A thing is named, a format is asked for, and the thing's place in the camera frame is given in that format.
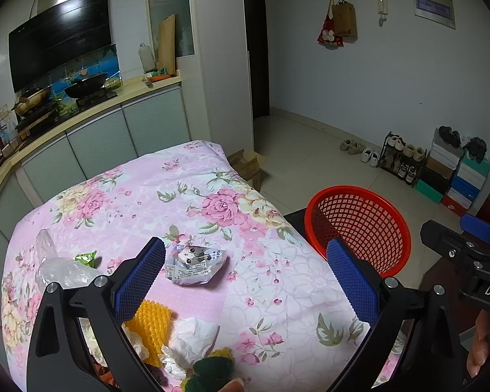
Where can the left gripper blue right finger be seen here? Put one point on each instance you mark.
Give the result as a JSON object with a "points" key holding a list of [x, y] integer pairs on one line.
{"points": [[358, 280]]}

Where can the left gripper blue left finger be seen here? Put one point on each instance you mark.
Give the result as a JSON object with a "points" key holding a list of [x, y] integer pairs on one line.
{"points": [[134, 278]]}

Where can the silver snack wrapper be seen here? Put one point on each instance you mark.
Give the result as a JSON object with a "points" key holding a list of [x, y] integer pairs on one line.
{"points": [[193, 265]]}

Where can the green snack wrapper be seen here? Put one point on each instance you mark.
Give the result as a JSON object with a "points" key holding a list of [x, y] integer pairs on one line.
{"points": [[87, 259]]}

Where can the clear plastic bag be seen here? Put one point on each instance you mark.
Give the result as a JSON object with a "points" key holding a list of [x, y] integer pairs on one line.
{"points": [[67, 272]]}

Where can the white tissue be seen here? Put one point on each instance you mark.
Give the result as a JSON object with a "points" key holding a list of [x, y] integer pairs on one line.
{"points": [[190, 340]]}

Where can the green yellow scrubber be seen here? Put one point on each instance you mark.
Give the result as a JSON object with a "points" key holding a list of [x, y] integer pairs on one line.
{"points": [[210, 373]]}

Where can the kitchen counter cabinets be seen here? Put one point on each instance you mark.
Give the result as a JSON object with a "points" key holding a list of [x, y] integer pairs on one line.
{"points": [[139, 120]]}

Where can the right hand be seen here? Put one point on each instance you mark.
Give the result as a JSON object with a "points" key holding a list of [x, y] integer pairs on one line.
{"points": [[480, 348]]}

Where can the left hand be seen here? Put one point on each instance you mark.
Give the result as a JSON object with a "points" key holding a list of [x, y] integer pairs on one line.
{"points": [[235, 385]]}

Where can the red plastic mesh basket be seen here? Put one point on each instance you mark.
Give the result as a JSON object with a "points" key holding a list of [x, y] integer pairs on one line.
{"points": [[368, 224]]}

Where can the pink floral tablecloth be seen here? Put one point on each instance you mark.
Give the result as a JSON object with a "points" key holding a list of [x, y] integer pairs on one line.
{"points": [[232, 260]]}

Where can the black stool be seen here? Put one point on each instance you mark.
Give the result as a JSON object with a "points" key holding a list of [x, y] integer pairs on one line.
{"points": [[296, 222]]}

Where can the stacked shoe boxes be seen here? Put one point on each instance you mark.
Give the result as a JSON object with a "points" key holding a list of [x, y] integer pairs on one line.
{"points": [[455, 170]]}

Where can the black shoe rack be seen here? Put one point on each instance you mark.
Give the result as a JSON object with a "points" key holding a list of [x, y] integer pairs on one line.
{"points": [[403, 160]]}

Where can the white shoes pair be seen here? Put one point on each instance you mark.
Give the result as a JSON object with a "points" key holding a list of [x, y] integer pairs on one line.
{"points": [[370, 157]]}

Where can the beige slippers pair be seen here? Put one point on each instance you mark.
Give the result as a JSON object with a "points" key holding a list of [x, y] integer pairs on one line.
{"points": [[351, 147]]}

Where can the cardboard box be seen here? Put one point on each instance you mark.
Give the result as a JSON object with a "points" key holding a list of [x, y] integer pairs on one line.
{"points": [[248, 164]]}

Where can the black wok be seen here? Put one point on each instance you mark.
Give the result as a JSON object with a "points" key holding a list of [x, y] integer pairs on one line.
{"points": [[86, 86]]}

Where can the brass pot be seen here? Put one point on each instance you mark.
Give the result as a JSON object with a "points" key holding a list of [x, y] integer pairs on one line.
{"points": [[31, 99]]}

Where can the wooden cutting board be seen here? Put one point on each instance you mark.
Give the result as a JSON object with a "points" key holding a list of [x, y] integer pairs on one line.
{"points": [[166, 45]]}

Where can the red hanging bag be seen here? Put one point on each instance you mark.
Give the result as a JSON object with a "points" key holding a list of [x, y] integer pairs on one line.
{"points": [[327, 36]]}

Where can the black range hood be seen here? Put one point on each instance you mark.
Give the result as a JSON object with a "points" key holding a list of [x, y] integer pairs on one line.
{"points": [[56, 36]]}

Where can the brown paper bag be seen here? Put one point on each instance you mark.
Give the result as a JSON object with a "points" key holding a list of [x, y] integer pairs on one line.
{"points": [[344, 16]]}

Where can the white intercom phone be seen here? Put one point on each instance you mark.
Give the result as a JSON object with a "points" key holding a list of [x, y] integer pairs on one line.
{"points": [[382, 8]]}

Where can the grey wall panel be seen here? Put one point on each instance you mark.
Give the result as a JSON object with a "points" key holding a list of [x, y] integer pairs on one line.
{"points": [[439, 11]]}

